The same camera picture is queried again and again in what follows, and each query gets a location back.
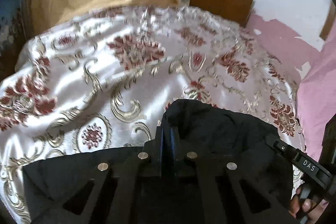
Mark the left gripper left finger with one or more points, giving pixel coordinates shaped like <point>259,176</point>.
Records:
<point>158,146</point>

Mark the floral satin bedspread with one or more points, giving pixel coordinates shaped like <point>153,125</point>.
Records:
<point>104,80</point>

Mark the black padded jacket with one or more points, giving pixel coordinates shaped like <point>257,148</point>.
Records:
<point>228,174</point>

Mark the person's right hand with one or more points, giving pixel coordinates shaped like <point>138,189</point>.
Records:
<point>313,210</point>

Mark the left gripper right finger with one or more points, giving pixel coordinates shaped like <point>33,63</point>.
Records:
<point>175,148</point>

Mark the pink curtain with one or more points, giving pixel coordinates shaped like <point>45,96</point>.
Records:
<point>316,99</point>

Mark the blue patterned wardrobe cover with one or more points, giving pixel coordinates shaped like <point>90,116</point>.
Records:
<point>13,34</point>

